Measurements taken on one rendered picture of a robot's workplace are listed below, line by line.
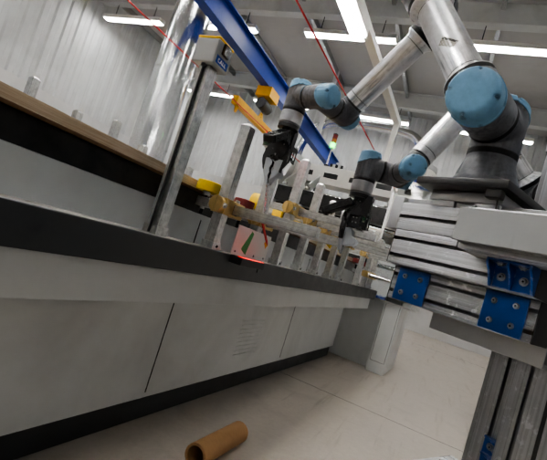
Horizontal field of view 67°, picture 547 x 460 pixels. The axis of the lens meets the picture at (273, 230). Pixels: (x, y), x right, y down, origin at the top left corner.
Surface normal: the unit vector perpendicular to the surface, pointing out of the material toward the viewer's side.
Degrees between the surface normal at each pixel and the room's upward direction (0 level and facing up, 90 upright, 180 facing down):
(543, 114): 90
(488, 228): 90
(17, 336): 90
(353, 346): 90
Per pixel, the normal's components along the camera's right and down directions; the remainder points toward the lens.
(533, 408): -0.75, -0.27
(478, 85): -0.66, -0.13
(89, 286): 0.87, 0.25
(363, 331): -0.40, -0.18
